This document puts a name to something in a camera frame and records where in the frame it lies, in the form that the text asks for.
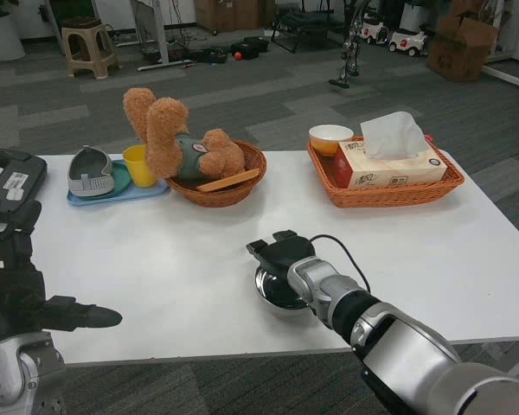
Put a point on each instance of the black handheld device with label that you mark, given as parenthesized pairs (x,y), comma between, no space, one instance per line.
(19,177)

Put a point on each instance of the green plate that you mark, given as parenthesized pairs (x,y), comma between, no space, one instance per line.
(123,181)

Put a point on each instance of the shiny metal bowl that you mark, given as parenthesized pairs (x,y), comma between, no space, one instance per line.
(277,299)

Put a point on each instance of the round wicker basket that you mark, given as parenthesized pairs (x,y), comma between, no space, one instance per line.
(220,196)

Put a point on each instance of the grey slip-on shoe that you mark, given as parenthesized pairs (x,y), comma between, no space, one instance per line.
(88,175)

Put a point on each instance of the white tissue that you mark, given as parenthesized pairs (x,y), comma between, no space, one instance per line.
(391,134)

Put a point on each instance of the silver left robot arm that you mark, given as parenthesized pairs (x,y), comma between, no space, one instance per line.
(17,376)

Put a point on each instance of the light blue tray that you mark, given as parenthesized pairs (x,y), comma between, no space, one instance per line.
(147,193)

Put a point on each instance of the beige plastic stool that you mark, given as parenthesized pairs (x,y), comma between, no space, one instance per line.
(91,41)

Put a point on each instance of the white toy car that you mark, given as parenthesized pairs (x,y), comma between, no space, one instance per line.
(408,42)
(374,32)

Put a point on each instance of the white and orange bowl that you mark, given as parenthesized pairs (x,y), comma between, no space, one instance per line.
(331,138)

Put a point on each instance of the white metal gantry stand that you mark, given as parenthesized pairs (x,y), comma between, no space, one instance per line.
(510,78)

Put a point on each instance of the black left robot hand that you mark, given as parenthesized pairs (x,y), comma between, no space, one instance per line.
(8,298)

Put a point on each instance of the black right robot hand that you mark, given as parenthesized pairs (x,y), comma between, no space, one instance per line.
(287,253)

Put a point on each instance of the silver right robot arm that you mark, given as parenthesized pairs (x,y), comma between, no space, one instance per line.
(393,346)

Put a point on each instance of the flat orange wooden stick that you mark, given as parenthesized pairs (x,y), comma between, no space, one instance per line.
(229,181)

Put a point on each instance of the orange tissue box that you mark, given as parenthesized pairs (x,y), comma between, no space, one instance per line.
(393,173)

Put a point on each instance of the black case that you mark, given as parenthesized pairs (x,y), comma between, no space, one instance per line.
(248,46)

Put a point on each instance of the large brown cardboard box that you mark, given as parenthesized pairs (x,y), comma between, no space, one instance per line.
(253,13)

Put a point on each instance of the stacked brown cardboard boxes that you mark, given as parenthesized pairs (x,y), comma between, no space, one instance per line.
(216,15)

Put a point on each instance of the rectangular orange wicker basket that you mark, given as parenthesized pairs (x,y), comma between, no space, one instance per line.
(393,196)

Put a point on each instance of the open brown cardboard box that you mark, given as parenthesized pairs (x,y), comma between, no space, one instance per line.
(460,52)

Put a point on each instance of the brown teddy bear plush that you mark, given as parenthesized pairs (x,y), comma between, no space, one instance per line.
(164,134)

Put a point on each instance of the yellow plastic cup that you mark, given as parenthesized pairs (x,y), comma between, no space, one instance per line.
(140,168)

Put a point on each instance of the white standing desk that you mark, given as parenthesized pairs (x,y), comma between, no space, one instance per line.
(160,30)

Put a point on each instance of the black folding frame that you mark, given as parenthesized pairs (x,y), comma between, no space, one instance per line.
(303,26)

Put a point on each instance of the silver black humanoid robot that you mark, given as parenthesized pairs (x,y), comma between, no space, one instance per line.
(350,47)

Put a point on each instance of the white plant pot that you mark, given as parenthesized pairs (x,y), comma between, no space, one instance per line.
(0,39)

